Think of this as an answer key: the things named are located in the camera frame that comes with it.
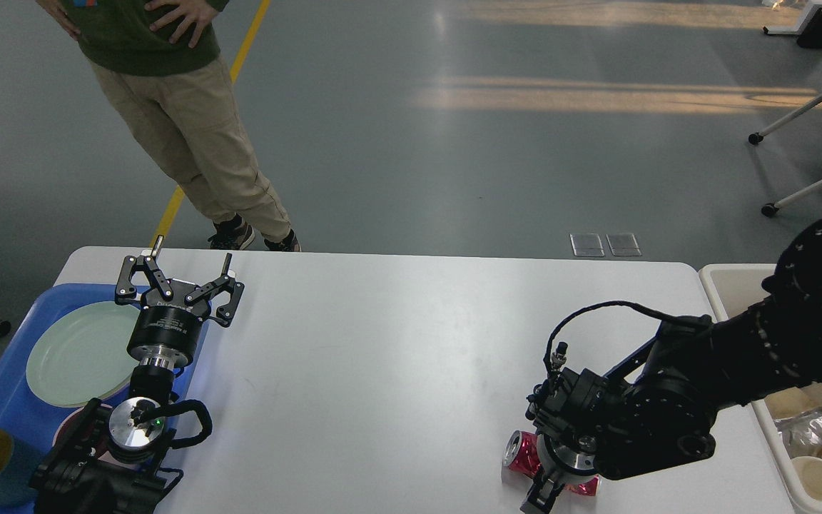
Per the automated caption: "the person in green sweater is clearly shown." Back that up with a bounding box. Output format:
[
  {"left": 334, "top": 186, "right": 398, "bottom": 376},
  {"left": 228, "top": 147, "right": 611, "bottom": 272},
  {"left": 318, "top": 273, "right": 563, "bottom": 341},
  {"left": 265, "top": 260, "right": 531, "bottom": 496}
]
[{"left": 39, "top": 1, "right": 301, "bottom": 253}]

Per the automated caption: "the brown paper bag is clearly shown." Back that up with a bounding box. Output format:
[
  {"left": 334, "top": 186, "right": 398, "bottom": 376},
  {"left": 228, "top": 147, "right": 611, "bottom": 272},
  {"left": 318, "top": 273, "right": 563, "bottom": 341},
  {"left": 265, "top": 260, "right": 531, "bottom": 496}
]
[{"left": 764, "top": 383, "right": 822, "bottom": 420}]

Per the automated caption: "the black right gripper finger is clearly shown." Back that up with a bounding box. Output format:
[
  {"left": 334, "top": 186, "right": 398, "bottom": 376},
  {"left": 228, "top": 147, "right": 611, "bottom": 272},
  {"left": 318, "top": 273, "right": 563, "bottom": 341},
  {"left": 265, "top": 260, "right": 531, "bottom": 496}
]
[{"left": 521, "top": 471, "right": 567, "bottom": 513}]

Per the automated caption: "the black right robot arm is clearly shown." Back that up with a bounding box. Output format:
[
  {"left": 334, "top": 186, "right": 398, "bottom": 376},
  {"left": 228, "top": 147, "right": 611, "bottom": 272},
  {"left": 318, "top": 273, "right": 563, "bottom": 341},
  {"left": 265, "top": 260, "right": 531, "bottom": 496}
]
[{"left": 521, "top": 219, "right": 822, "bottom": 513}]

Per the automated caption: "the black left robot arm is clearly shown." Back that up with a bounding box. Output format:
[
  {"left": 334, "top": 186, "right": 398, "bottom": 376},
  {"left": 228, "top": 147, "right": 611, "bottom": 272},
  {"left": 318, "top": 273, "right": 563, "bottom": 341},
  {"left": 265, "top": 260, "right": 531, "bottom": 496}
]
[{"left": 29, "top": 238, "right": 245, "bottom": 513}]

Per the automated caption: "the beige plastic bin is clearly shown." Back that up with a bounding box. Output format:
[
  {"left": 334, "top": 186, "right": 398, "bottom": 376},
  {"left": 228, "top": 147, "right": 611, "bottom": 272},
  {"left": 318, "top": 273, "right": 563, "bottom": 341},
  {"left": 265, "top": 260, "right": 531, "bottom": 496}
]
[{"left": 699, "top": 263, "right": 822, "bottom": 513}]

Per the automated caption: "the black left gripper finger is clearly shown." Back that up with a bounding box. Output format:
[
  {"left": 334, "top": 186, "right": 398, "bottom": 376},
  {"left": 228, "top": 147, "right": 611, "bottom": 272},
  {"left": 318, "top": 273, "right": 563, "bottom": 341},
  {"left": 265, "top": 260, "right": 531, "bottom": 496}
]
[
  {"left": 185, "top": 253, "right": 245, "bottom": 328},
  {"left": 114, "top": 234, "right": 175, "bottom": 308}
]

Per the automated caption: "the aluminium foil tray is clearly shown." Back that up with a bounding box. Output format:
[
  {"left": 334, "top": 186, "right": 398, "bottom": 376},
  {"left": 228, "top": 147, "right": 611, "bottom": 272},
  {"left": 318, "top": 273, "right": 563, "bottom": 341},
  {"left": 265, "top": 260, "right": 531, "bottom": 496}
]
[{"left": 773, "top": 406, "right": 822, "bottom": 458}]

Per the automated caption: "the pink mug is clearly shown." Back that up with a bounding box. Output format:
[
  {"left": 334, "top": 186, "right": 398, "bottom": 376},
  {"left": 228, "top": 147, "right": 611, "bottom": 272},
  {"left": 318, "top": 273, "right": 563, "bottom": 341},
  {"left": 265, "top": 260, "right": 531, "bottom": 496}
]
[{"left": 51, "top": 407, "right": 108, "bottom": 461}]

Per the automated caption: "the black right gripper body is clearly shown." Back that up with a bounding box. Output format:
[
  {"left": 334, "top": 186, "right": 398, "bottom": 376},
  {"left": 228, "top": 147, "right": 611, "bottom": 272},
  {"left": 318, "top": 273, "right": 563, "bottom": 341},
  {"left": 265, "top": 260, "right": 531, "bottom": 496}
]
[{"left": 536, "top": 432, "right": 597, "bottom": 484}]

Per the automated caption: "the blue plastic tray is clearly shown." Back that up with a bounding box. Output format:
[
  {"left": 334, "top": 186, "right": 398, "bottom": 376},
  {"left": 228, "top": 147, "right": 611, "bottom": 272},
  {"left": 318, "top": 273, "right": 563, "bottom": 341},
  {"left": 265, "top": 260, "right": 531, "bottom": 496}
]
[{"left": 0, "top": 283, "right": 212, "bottom": 514}]

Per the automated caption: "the crushed red can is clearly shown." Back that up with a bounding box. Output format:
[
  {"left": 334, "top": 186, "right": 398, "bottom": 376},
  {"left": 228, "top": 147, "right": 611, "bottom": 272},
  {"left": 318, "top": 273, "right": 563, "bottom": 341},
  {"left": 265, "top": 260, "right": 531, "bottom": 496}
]
[{"left": 502, "top": 430, "right": 599, "bottom": 497}]

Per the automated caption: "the mint green plate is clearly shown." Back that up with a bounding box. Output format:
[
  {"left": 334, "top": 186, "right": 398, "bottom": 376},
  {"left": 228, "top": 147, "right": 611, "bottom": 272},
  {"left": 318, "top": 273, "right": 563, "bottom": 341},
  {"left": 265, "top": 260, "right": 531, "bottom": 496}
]
[{"left": 26, "top": 301, "right": 139, "bottom": 393}]

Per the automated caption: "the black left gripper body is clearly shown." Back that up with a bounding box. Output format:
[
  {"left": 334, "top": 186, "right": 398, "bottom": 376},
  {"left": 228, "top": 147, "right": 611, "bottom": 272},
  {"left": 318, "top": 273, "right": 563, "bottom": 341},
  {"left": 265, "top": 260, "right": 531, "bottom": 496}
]
[{"left": 126, "top": 297, "right": 210, "bottom": 366}]

